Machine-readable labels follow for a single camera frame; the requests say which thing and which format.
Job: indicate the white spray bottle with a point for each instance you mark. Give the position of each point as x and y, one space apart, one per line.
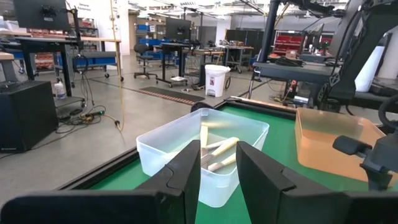
59 91

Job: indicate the black office chair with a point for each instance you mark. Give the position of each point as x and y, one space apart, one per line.
143 51

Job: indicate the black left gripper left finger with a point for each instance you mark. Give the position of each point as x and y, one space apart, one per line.
174 199

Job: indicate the clear plastic bin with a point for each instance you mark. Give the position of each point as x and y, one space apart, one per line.
168 146

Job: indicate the black standing desk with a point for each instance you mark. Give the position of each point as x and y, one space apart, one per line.
180 49

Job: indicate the black cart pole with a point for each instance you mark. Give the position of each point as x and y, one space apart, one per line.
268 31

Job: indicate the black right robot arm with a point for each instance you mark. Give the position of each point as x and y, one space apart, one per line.
357 62

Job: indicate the blue storage bin shelf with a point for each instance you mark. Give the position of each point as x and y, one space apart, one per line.
149 42

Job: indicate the orange translucent plastic bin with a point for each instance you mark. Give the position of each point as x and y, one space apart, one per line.
320 149

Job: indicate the white panel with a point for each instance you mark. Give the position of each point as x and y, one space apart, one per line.
370 68

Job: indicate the dark floor mat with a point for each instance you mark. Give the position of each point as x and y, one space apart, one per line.
171 94

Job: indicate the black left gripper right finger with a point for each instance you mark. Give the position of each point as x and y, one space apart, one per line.
273 199

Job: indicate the black monitor on workbench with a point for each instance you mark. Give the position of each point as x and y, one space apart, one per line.
34 15

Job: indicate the grey equipment cart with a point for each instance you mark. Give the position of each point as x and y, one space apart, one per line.
292 71

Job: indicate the wood-top black workbench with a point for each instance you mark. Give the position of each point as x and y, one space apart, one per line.
65 62

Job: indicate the red storage bin rack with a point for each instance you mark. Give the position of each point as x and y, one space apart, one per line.
286 43

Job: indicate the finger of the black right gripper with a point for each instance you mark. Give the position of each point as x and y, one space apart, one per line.
351 144

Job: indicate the white pedal trash can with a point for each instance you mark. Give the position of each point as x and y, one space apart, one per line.
215 81

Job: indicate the black equipment box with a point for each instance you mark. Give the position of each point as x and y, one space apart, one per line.
25 115

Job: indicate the black monitor on desk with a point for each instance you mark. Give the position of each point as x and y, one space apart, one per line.
177 28

